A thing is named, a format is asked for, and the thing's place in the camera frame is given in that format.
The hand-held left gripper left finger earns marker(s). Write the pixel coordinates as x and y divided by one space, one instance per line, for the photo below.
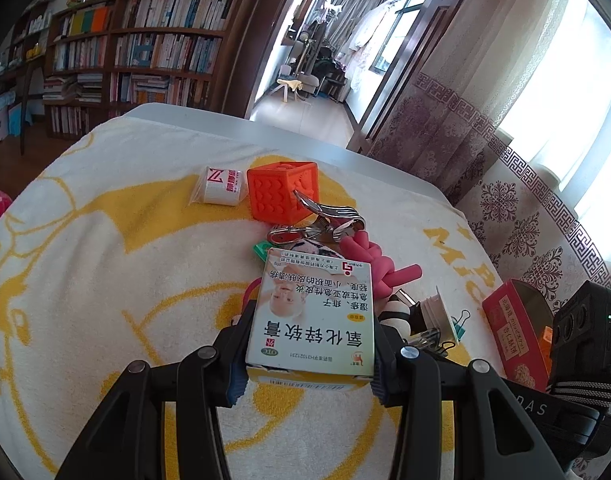
235 360

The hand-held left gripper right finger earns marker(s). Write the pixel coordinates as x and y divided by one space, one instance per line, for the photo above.
385 360

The orange embossed rubber cube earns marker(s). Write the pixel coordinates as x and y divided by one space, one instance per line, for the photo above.
546 340
280 192

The black binder clip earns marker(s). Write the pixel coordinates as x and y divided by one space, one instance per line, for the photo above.
428 342

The small panda toy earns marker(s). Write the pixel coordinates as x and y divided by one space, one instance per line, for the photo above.
398 310

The white round plate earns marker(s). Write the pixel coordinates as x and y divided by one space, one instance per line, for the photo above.
435 310

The teal binder clip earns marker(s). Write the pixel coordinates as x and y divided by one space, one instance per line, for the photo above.
456 332

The white and yellow ointment box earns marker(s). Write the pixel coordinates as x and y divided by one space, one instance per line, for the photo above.
310 320

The small steel spring clip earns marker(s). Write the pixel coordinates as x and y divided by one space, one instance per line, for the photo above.
285 235

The large steel spring clip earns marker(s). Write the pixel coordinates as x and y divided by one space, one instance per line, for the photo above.
335 217

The small white roll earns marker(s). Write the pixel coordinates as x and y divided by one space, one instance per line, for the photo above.
218 185

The white patterned curtain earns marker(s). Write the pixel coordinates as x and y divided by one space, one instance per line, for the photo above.
535 220

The white and yellow printed blanket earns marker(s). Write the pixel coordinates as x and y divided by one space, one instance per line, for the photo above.
135 260

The purple patterned curtain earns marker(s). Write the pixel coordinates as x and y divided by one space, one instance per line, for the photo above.
435 125

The wooden stool with yellow cloth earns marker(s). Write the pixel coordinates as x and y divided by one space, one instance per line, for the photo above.
289 85

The grey chair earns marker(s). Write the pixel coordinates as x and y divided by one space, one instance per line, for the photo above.
308 80

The rows of shelved books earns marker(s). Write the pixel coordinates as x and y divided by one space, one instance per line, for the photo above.
160 50

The hanging white clothes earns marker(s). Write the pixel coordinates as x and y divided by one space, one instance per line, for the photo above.
370 40

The wooden bookshelf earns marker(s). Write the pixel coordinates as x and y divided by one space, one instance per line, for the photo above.
109 60

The blue storage box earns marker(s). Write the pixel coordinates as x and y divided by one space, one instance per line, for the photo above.
5 120

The coat rack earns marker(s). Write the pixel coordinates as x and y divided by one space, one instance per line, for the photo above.
328 20

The dark wooden open shelf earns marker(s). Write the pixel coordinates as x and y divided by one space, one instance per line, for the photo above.
23 65

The wooden door frame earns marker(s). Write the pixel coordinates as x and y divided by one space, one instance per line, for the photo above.
255 60

